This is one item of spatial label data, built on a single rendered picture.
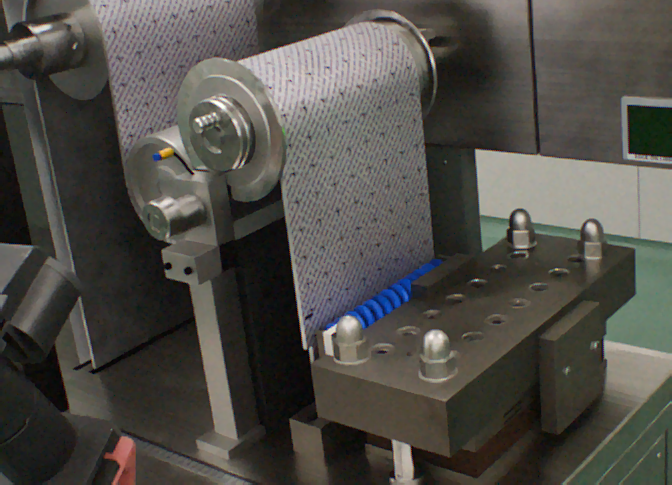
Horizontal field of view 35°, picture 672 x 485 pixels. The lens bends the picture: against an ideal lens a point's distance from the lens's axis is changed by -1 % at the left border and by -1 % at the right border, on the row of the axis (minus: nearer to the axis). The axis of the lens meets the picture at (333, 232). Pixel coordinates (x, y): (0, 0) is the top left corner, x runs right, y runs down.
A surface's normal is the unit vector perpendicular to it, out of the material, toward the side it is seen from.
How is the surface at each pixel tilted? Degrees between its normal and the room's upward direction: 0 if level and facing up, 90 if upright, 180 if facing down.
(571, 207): 90
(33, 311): 59
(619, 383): 0
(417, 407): 90
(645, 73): 90
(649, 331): 0
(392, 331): 0
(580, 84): 90
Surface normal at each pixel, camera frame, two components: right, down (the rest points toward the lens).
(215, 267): 0.77, 0.14
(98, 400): -0.11, -0.93
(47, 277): 0.54, -0.33
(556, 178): -0.63, 0.33
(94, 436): -0.31, -0.64
